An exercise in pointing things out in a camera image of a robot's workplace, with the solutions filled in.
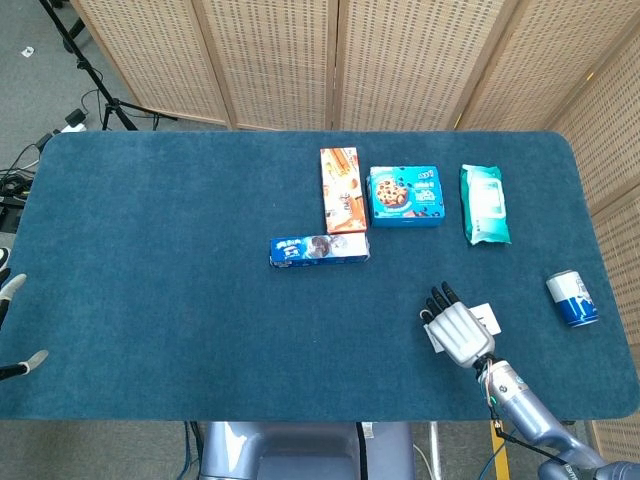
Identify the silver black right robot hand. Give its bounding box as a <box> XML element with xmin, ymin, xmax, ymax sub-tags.
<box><xmin>419</xmin><ymin>281</ymin><xmax>496</xmax><ymax>370</ymax></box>

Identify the black grey-tipped left robot hand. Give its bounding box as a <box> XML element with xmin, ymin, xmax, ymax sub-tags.
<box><xmin>0</xmin><ymin>269</ymin><xmax>50</xmax><ymax>382</ymax></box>

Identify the white small box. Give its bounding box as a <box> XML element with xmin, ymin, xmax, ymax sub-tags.
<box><xmin>422</xmin><ymin>302</ymin><xmax>501</xmax><ymax>354</ymax></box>

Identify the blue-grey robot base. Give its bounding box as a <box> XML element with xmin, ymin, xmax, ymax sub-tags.
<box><xmin>199</xmin><ymin>421</ymin><xmax>417</xmax><ymax>480</ymax></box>

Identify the blue chocolate chip cookie box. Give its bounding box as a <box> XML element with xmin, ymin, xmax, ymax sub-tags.
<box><xmin>368</xmin><ymin>165</ymin><xmax>447</xmax><ymax>229</ymax></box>

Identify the blue Oreo cookie pack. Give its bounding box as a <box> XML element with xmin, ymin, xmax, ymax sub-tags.
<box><xmin>269</xmin><ymin>232</ymin><xmax>372</xmax><ymax>270</ymax></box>

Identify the orange biscuit box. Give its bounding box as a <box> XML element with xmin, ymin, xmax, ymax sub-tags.
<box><xmin>319</xmin><ymin>146</ymin><xmax>369</xmax><ymax>235</ymax></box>

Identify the blue white drink can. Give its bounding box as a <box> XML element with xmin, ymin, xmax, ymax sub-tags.
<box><xmin>545</xmin><ymin>269</ymin><xmax>600</xmax><ymax>329</ymax></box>

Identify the metal table leg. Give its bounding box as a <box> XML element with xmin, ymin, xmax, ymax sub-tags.
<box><xmin>427</xmin><ymin>421</ymin><xmax>444</xmax><ymax>480</ymax></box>

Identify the teal wet wipes pack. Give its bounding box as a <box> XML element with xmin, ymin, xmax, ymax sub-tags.
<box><xmin>459</xmin><ymin>163</ymin><xmax>512</xmax><ymax>246</ymax></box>

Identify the blue felt table mat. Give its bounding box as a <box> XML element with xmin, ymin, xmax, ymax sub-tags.
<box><xmin>0</xmin><ymin>130</ymin><xmax>640</xmax><ymax>422</ymax></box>

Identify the black tripod stand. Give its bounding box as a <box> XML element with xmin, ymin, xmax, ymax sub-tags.
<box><xmin>38</xmin><ymin>0</ymin><xmax>177</xmax><ymax>132</ymax></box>

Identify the black floor cable bundle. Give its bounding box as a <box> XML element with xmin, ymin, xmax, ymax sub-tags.
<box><xmin>0</xmin><ymin>130</ymin><xmax>56</xmax><ymax>234</ymax></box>

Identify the black cable on base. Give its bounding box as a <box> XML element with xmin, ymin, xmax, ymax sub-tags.
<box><xmin>355</xmin><ymin>421</ymin><xmax>370</xmax><ymax>480</ymax></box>

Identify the blue cable under table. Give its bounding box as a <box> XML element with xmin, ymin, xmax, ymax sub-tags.
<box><xmin>182</xmin><ymin>421</ymin><xmax>202</xmax><ymax>480</ymax></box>

